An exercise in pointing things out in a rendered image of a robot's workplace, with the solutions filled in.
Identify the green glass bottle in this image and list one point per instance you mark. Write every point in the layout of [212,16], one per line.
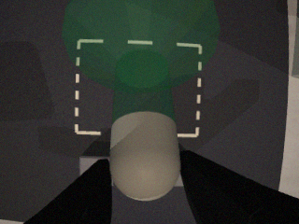
[141,49]

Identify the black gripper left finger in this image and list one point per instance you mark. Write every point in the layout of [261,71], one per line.
[87,201]

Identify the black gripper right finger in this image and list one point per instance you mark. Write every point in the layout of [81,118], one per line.
[218,195]

